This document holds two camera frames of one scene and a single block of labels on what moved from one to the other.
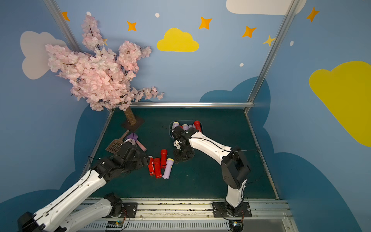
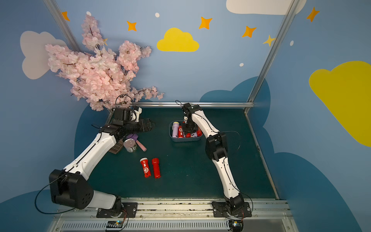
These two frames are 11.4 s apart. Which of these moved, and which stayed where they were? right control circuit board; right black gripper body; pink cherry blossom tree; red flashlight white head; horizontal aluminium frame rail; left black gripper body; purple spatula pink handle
Moved: right black gripper body; red flashlight white head; left black gripper body
Stayed: pink cherry blossom tree; horizontal aluminium frame rail; right control circuit board; purple spatula pink handle
